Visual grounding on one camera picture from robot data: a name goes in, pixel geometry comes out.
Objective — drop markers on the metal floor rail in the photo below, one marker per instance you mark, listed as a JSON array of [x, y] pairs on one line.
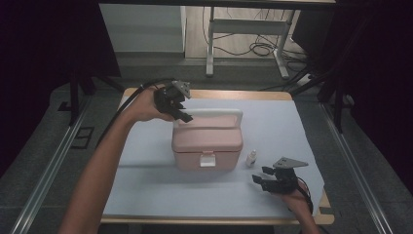
[[354, 169], [48, 169]]

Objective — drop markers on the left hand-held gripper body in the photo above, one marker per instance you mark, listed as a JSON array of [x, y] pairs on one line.
[[167, 96]]

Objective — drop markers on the black metal stand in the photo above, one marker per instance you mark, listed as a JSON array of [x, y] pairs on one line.
[[74, 94], [337, 97]]

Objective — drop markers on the small white bottle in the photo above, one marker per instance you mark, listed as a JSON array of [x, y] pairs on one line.
[[251, 159]]

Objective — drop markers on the person's left hand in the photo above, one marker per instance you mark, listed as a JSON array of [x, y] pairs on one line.
[[144, 105]]

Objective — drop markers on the white desk frame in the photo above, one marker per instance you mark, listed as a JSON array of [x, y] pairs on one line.
[[246, 26]]

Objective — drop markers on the person's right hand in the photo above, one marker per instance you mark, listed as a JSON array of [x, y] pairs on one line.
[[295, 200]]

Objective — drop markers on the pink storage box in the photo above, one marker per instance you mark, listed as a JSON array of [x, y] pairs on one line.
[[207, 139]]

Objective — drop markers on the white table sheet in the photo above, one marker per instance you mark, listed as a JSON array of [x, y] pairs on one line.
[[276, 130]]

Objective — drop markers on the white power strip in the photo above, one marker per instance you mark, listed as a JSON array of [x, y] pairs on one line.
[[305, 79]]

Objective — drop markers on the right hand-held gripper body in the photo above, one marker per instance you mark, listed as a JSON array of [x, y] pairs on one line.
[[282, 180]]

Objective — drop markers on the white cabinet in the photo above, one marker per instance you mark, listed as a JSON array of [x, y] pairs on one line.
[[142, 29]]

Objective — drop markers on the dark curtain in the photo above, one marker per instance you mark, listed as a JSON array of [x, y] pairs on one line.
[[383, 81], [39, 65]]

